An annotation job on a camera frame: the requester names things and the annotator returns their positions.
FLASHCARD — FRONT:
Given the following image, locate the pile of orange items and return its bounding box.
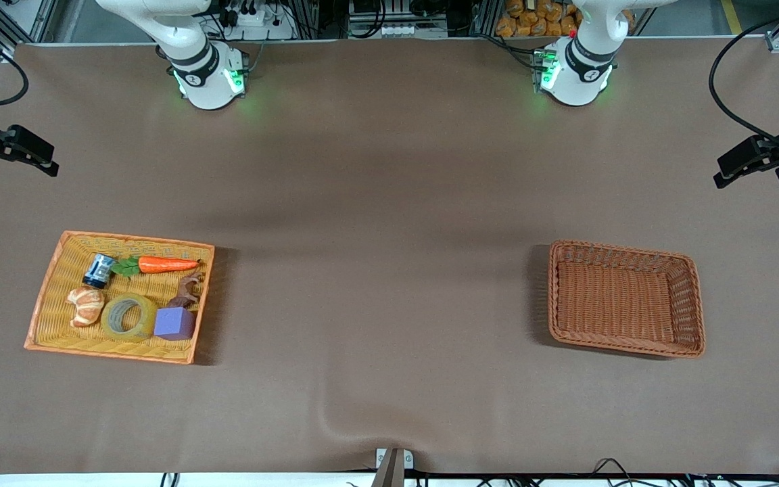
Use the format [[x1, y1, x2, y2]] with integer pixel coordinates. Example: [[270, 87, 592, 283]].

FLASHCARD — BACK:
[[496, 0, 634, 38]]

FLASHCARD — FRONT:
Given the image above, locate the small blue can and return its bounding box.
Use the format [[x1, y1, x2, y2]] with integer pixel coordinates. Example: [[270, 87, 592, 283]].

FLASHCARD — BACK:
[[82, 252, 117, 289]]

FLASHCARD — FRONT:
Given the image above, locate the yellowish clear tape roll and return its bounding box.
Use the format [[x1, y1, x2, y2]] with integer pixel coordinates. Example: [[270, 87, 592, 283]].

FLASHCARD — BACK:
[[100, 293, 159, 342]]

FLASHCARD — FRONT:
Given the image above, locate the black floor cable bundle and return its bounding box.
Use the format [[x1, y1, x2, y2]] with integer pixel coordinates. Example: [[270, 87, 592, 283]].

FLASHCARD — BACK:
[[417, 458, 779, 487]]

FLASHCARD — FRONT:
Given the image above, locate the white power strip with plugs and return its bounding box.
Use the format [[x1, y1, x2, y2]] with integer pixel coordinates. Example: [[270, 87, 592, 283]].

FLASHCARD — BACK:
[[217, 0, 296, 41]]

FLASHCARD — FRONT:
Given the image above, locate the brown wicker basket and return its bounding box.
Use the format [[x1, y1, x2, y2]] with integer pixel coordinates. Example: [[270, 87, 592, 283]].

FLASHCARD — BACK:
[[548, 239, 707, 358]]

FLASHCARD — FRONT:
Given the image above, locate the orange yellow wicker tray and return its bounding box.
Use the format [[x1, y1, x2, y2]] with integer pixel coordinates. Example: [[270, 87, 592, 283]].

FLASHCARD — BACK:
[[24, 231, 215, 365]]

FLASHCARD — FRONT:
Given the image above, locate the toy croissant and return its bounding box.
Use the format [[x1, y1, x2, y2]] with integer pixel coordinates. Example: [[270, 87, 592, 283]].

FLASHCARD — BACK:
[[66, 286, 105, 328]]

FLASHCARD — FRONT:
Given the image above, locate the purple foam cube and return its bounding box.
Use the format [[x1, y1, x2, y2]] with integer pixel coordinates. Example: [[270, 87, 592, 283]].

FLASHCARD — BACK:
[[154, 306, 196, 341]]

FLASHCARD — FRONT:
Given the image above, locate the long white power strip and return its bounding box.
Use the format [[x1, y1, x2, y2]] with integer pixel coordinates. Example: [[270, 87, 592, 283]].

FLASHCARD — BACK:
[[348, 24, 448, 39]]

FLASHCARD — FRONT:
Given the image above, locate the orange toy carrot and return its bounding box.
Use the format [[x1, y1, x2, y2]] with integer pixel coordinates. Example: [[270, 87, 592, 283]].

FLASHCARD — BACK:
[[111, 255, 202, 278]]

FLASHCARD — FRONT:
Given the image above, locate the brown wooden moose figure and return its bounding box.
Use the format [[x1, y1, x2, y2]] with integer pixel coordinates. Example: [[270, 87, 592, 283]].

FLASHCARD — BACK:
[[168, 272, 206, 310]]

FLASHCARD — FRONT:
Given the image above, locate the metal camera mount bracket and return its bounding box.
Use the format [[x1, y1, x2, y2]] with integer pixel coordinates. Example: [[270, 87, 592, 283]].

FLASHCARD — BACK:
[[375, 446, 414, 487]]

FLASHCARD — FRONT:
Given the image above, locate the black arm base cable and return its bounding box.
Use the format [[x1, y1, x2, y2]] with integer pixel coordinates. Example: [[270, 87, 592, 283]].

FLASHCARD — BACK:
[[477, 30, 546, 72]]

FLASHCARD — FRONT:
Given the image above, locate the brown table cover sheet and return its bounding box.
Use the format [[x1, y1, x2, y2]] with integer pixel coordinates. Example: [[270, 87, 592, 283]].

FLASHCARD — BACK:
[[0, 37, 779, 474]]

